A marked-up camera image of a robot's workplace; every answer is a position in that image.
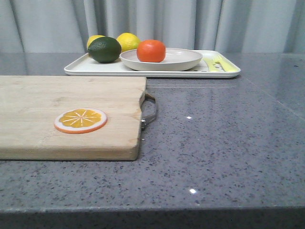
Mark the yellow plastic fork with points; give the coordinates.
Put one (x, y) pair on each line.
(227, 67)

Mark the yellow lemon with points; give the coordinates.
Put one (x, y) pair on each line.
(92, 38)
(128, 41)

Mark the yellow lemon left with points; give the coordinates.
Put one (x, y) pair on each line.
(92, 38)

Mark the beige round plate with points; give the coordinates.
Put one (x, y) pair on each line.
(175, 60)

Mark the wooden cutting board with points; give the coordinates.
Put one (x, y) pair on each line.
(30, 104)

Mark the grey curtain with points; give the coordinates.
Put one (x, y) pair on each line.
(221, 25)

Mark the metal cutting board handle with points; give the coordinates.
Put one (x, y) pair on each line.
(150, 103)

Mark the green lime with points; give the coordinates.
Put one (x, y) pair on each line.
(105, 49)

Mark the orange mandarin fruit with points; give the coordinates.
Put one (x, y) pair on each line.
(151, 51)

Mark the yellow lemon right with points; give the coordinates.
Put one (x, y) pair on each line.
(128, 41)

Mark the orange slice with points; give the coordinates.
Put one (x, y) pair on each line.
(80, 121)

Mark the white rectangular tray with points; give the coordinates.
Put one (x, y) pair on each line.
(206, 68)

